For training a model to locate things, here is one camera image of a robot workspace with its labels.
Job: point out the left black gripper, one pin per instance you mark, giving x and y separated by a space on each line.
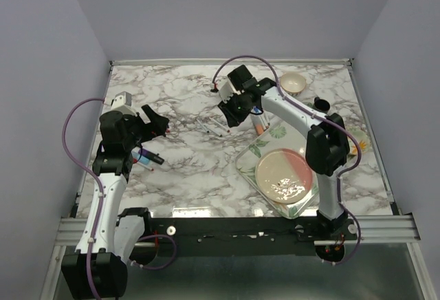
158 124

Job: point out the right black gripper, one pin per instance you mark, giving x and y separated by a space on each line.
232 118

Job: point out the orange highlighter clear cap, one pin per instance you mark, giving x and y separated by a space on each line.
259 127

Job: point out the black capped white marker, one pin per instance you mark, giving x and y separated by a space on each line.
214 129

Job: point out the white pen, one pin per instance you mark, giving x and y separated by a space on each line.
204 128

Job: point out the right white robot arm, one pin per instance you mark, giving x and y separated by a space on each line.
327 145

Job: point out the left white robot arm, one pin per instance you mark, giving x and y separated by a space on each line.
97 269

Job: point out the red thin marker left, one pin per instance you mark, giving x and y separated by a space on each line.
145 166

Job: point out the striped cream bowl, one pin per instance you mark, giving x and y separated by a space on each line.
293 83

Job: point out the floral rectangular tray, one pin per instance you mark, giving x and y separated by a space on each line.
281 135

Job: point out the pink and cream plate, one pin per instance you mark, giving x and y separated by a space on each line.
283 176

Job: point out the small black cup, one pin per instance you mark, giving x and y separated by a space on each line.
322 105

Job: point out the black mounting base bar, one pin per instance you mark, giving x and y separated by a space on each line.
248 236

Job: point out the yellow floral bowl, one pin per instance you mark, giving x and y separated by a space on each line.
361 138

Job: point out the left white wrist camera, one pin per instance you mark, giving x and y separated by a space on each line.
122 102

